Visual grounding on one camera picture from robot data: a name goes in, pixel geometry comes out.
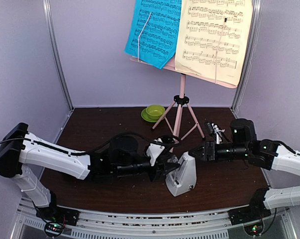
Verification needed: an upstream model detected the aluminium front rail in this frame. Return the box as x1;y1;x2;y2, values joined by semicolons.
15;196;294;239

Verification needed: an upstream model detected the pink music stand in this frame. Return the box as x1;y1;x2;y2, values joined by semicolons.
128;56;239;152

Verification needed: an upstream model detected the yellow sheet music page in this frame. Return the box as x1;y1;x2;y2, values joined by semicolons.
175;0;253;88

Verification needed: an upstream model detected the blue sheet music page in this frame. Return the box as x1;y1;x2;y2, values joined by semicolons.
124;0;182;69

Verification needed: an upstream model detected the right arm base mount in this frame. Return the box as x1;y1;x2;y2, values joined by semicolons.
228;206;271;238

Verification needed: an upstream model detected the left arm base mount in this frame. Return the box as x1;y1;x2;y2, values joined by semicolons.
35;207;80;238

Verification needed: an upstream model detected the white metronome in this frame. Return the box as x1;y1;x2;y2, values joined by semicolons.
165;152;197;197

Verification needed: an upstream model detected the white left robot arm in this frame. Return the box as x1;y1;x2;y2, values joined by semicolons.
0;122;181;221

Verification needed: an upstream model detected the green bowl with saucer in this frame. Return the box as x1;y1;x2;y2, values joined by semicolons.
141;105;165;122

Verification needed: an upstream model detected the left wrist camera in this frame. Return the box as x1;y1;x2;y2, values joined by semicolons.
145;135;180;165

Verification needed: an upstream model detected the clear metronome front cover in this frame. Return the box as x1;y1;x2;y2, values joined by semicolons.
168;155;181;182

